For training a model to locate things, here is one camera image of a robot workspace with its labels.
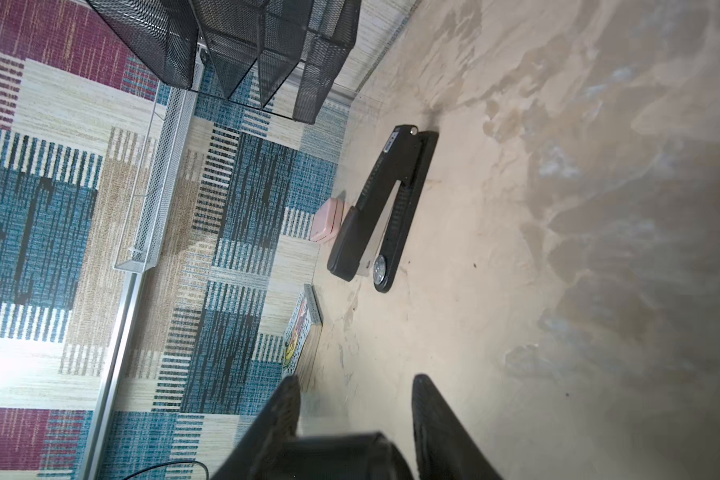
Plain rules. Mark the white wire mesh basket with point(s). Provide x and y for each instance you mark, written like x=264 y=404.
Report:
x=152 y=189

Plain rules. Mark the black wire shelf rack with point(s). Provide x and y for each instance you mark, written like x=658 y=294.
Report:
x=272 y=38

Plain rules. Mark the pink pencil case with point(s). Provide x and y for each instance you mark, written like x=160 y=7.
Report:
x=327 y=221

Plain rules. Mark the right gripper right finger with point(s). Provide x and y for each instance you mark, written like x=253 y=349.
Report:
x=444 y=449

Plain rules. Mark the colourful magazine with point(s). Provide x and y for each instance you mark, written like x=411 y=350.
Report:
x=302 y=336

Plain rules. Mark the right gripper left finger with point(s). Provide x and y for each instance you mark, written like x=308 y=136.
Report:
x=275 y=425

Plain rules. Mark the blue stapler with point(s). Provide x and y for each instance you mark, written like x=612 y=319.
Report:
x=356 y=456

